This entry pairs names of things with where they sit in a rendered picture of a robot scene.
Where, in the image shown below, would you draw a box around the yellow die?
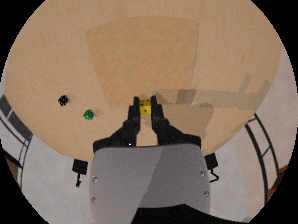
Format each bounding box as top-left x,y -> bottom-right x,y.
139,99 -> 151,115

